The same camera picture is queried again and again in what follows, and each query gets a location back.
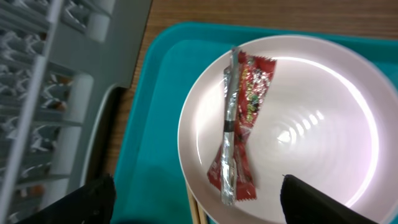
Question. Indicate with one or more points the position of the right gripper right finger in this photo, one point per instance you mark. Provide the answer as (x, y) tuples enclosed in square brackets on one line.
[(302, 203)]

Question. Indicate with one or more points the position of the teal plastic tray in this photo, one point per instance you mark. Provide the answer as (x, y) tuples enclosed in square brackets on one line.
[(150, 183)]

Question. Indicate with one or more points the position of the large white plate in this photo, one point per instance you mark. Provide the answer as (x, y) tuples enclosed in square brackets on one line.
[(329, 118)]

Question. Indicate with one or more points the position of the grey dishwasher rack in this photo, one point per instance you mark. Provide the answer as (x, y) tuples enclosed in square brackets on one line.
[(60, 62)]

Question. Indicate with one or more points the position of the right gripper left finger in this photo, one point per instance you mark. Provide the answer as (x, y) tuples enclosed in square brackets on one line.
[(90, 204)]

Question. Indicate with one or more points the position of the red snack wrapper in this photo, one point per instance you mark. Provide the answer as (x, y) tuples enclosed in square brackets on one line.
[(246, 82)]

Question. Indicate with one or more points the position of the wooden chopstick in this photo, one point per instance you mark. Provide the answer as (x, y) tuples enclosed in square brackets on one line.
[(193, 207), (202, 216)]

